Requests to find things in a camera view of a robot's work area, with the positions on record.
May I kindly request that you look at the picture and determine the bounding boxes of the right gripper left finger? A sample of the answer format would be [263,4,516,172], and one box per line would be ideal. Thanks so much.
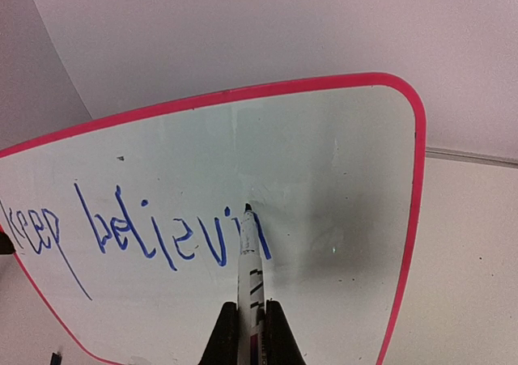
[198,302,240,365]

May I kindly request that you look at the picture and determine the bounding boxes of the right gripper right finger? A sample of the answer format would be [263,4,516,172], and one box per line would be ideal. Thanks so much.
[265,300,306,365]

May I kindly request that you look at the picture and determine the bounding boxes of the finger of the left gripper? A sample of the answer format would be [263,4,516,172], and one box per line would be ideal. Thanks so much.
[0,231,15,256]

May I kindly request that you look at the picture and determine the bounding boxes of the whiteboard marker white blue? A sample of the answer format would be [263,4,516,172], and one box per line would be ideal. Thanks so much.
[237,203,267,365]

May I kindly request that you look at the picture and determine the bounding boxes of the pink framed whiteboard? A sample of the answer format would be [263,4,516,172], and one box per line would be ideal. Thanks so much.
[1,73,427,364]

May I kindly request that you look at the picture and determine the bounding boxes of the wire whiteboard stand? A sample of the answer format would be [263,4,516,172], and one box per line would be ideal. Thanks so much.
[50,352,62,365]

